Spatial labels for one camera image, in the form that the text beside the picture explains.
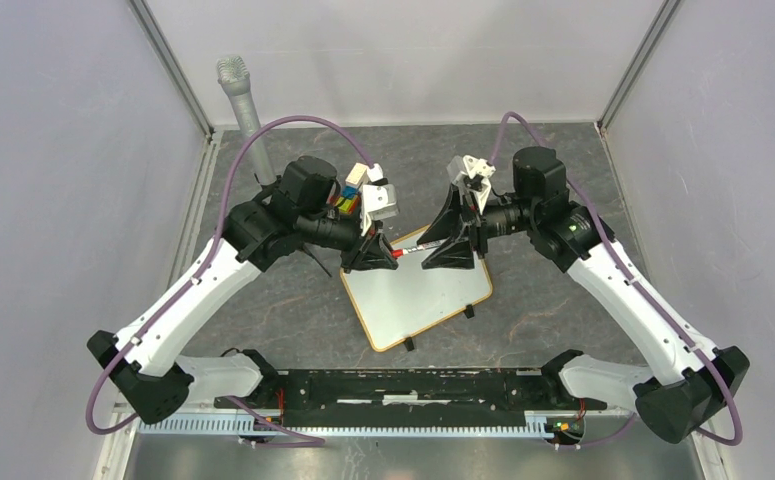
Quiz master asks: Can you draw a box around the silver microphone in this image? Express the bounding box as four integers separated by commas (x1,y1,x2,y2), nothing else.
216,55,276,186

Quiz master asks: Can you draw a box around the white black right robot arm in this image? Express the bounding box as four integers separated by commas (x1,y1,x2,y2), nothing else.
422,147,750,446

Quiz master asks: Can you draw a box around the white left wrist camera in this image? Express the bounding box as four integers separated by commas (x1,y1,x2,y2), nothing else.
358,164,400,235

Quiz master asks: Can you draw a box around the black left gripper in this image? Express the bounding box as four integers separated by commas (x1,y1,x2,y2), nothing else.
297,208,399,274

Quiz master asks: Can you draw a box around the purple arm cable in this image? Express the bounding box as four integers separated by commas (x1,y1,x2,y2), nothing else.
489,111,746,450
84,115,378,449

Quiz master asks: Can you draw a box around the black tripod microphone stand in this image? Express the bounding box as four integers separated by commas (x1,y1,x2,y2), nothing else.
253,173,332,277

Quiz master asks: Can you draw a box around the aluminium frame rail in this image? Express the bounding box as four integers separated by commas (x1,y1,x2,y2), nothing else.
92,367,733,480

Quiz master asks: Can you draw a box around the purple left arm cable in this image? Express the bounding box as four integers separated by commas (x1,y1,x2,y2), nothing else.
84,115,378,449

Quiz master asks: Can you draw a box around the yellow framed whiteboard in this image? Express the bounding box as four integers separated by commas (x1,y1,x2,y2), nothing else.
340,252,493,352

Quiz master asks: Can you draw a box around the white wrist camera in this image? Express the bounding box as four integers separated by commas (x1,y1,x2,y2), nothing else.
358,164,400,235
446,155,496,214

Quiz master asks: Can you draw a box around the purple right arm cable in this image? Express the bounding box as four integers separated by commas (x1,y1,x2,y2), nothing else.
489,111,746,450

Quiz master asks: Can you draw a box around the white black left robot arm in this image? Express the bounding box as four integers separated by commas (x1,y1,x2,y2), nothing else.
87,156,398,425

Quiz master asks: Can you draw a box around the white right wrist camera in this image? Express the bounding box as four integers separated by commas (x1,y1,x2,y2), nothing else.
446,155,496,214

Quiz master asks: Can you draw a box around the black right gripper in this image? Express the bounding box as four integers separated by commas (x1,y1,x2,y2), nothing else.
417,182,538,270

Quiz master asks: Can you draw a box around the red capped whiteboard marker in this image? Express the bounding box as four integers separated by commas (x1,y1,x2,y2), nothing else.
391,241,443,258

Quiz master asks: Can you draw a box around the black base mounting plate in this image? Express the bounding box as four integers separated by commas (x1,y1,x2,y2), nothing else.
241,368,607,428

